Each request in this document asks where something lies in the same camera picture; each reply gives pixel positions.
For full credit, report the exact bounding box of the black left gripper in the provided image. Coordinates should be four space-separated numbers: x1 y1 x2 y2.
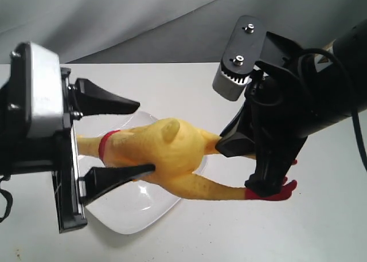
52 67 155 233

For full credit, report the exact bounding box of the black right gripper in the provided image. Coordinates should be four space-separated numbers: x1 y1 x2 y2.
216 31 321 195

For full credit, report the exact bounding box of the yellow rubber chicken toy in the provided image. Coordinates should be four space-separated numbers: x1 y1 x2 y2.
76 118 298 201

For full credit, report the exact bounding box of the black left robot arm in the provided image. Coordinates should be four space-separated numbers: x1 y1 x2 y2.
1 68 155 233

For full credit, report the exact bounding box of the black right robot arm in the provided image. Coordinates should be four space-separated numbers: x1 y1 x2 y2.
212 15 366 199

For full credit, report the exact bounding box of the white square plate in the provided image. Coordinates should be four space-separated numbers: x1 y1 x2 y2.
75 111 209 236

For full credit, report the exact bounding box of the grey backdrop cloth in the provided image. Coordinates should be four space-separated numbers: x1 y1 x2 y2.
1 0 366 64

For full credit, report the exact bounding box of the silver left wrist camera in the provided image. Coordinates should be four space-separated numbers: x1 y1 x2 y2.
15 42 64 138

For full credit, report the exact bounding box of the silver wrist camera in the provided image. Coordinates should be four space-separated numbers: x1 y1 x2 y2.
212 15 266 101
15 42 64 138

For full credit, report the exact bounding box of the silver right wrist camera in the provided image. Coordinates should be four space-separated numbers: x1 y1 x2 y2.
212 15 266 101

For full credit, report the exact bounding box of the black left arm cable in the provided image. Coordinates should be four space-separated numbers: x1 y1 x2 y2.
0 174 14 224

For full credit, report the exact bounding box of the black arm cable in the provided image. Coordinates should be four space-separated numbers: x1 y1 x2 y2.
0 174 14 224
298 47 367 171

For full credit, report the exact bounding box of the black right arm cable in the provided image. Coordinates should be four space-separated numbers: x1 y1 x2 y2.
298 47 367 171

